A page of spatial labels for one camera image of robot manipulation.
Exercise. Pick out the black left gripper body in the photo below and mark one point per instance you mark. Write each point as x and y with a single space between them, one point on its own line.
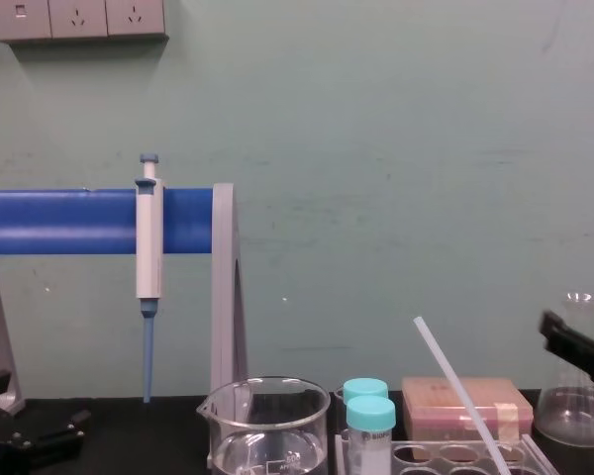
0 440

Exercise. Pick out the clear glass beaker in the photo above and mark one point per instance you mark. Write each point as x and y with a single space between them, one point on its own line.
237 435

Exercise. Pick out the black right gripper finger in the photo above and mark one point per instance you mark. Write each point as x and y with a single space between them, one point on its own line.
557 322
576 356

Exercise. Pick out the grey pipette stand leg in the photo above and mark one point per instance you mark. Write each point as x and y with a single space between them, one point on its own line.
0 346
224 277

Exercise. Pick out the clear glass conical flask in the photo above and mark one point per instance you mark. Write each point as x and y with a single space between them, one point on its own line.
569 415

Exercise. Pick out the beige tape strip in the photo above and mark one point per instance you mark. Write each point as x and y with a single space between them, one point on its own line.
506 420

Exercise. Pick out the grey wall socket panel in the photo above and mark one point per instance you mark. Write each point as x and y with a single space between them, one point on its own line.
79 20

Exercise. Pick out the blue pipette stand bar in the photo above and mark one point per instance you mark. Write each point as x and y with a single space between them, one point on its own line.
54 220

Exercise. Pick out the clear acrylic tube rack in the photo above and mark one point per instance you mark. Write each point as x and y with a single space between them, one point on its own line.
425 452

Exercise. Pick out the teal capped sample tube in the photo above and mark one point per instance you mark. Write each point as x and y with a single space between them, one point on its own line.
370 420
365 387

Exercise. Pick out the pink pipette tip box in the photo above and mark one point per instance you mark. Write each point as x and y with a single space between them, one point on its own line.
435 410

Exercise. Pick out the white stirring rod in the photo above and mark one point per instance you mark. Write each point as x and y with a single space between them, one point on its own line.
455 381

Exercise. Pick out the white and blue pipette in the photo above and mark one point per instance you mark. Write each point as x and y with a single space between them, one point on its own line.
148 247

